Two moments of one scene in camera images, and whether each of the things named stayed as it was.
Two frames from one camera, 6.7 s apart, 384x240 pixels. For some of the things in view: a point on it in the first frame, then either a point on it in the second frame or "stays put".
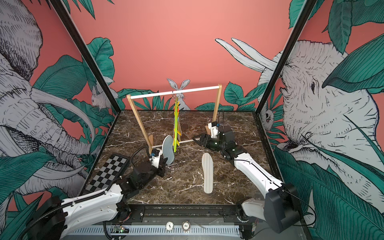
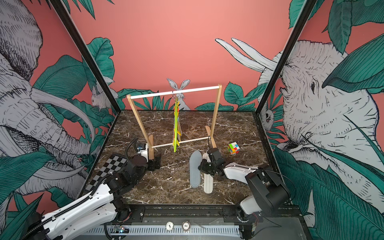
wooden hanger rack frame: x=149 y=138 stays put
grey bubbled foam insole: x=167 y=149 -> x=195 y=160
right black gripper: x=206 y=138 -> x=203 y=167
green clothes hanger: x=175 y=124 stays put
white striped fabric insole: x=208 y=169 stays put
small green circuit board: x=120 y=229 stays put
